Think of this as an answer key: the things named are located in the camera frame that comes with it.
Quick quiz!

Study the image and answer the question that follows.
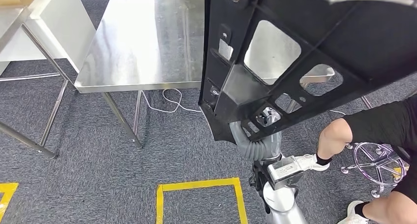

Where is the white cable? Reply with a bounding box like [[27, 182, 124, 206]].
[[140, 88, 347, 116]]

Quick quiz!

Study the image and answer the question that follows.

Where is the chrome stool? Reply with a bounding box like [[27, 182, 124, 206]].
[[339, 141, 411, 199]]

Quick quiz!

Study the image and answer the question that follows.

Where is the stainless steel workbench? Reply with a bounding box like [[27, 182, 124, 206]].
[[74, 0, 374, 149]]

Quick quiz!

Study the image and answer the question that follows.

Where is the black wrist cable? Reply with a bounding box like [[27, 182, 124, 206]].
[[249, 162, 298, 215]]

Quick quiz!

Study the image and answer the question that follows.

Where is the stainless steel table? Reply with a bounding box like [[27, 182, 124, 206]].
[[0, 5, 76, 160]]

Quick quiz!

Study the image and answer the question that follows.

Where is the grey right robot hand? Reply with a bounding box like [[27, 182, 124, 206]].
[[229, 106, 283, 159]]

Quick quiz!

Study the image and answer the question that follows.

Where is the black plastic bracket plate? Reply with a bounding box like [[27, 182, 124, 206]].
[[199, 0, 417, 144]]

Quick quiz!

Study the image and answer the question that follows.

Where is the yellow floor tape square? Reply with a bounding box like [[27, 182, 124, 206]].
[[155, 177, 249, 224], [0, 182, 20, 222], [391, 165, 410, 181]]

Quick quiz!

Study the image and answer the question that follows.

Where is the person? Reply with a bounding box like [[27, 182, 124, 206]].
[[291, 95, 417, 224]]

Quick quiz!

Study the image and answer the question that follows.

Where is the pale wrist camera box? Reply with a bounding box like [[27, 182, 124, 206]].
[[267, 156, 305, 191]]

